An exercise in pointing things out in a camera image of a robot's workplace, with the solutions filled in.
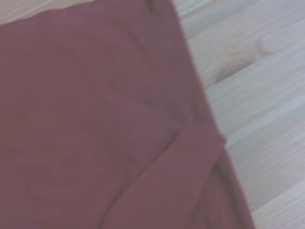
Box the rust red shorts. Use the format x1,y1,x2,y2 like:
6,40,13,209
0,0,257,229

